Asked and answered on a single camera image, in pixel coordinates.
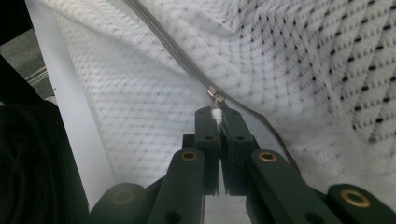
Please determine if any white table mat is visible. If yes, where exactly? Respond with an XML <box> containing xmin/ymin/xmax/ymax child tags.
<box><xmin>24</xmin><ymin>0</ymin><xmax>118</xmax><ymax>209</ymax></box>

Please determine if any metal floor rail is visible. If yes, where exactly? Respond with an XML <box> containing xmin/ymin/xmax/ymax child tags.
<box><xmin>24</xmin><ymin>66</ymin><xmax>50</xmax><ymax>87</ymax></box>

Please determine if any black curtain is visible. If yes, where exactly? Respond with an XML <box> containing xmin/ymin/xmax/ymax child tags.
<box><xmin>0</xmin><ymin>0</ymin><xmax>34</xmax><ymax>46</ymax></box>

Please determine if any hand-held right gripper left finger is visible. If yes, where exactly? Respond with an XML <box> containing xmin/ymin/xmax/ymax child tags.
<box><xmin>182</xmin><ymin>105</ymin><xmax>221</xmax><ymax>197</ymax></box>

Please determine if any white mesh laundry bag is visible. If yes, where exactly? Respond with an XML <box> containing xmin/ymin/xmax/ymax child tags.
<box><xmin>40</xmin><ymin>0</ymin><xmax>396</xmax><ymax>224</ymax></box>

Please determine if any dark cloth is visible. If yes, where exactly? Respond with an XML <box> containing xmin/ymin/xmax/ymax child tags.
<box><xmin>0</xmin><ymin>101</ymin><xmax>92</xmax><ymax>224</ymax></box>

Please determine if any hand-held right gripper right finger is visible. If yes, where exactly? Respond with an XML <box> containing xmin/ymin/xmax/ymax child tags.
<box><xmin>219</xmin><ymin>106</ymin><xmax>261</xmax><ymax>197</ymax></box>

